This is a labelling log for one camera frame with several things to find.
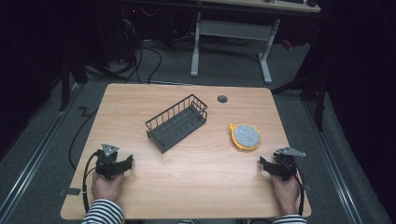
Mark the metal floor rail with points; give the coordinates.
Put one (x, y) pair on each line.
(37, 146)
(333, 161)

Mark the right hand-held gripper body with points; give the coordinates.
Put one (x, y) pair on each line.
(286, 161)

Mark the person's left hand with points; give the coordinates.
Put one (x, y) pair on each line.
(106, 188)

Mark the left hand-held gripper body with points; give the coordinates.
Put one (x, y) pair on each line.
(106, 158)

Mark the grey floor tape piece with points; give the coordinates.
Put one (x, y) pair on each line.
(71, 191)

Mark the white frame desk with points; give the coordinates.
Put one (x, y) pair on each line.
(233, 29)

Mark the person's right hand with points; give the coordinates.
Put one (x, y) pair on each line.
(286, 194)

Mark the round yellow grey scrubbing sponge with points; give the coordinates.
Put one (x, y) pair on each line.
(246, 137)

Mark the black stand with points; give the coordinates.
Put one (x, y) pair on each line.
(65, 84)
(311, 84)

